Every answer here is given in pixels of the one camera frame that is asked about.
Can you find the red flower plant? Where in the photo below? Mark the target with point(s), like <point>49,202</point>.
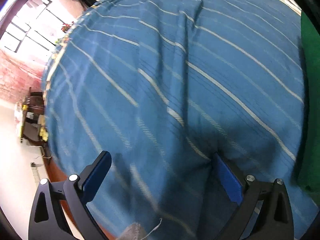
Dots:
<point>67,27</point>

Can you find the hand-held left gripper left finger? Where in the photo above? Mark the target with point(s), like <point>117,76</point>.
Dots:
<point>96,177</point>

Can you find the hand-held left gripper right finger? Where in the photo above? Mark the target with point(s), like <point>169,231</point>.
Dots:
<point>228,177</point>

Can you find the person's grey fuzzy clothing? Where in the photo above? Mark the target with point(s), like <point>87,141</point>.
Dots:
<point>132,232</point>

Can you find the green and cream varsity jacket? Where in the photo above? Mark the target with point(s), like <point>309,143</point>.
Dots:
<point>310,92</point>

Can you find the brown wooden shelf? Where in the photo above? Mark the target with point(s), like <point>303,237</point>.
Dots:
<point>33,115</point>

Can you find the window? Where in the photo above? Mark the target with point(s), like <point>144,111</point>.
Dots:
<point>30,30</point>

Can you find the blue striped bed cover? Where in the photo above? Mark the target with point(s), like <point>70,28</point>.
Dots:
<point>175,80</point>

